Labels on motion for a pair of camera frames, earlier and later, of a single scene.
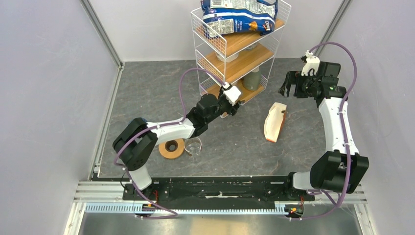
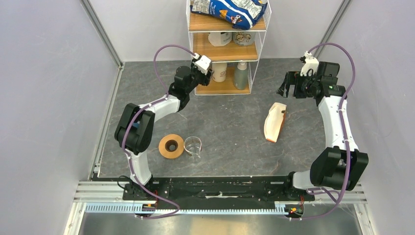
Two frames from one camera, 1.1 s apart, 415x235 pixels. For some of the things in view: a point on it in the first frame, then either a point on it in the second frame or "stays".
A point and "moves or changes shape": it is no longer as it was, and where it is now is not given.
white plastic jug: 228,59 -> 219,38
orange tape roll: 172,149 stays
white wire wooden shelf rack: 235,71 moves or changes shape
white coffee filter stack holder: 274,121 stays
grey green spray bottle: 251,82 -> 241,76
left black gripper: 231,109 -> 205,79
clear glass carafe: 193,146 stays
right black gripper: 295,78 stays
